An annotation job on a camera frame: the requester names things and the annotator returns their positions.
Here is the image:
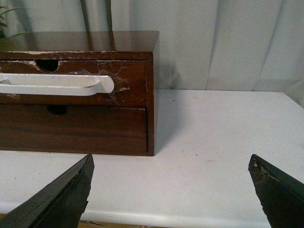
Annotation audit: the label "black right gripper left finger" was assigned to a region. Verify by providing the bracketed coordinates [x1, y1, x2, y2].
[0, 154, 95, 228]

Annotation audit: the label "brown wooden drawer cabinet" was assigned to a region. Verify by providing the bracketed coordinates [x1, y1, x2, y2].
[0, 31, 159, 156]

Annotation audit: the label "green plant leaves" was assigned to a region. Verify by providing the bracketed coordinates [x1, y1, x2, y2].
[0, 5, 31, 39]

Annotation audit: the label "wooden drawer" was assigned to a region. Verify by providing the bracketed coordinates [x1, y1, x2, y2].
[0, 104, 148, 156]
[0, 60, 147, 106]

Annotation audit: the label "white curtain backdrop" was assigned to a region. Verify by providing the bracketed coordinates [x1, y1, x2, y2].
[1, 0, 304, 99]

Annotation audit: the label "white drawer handle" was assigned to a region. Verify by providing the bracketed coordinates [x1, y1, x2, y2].
[0, 73, 114, 96]

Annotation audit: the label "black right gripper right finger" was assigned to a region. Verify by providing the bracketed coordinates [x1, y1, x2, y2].
[248, 154, 304, 228]

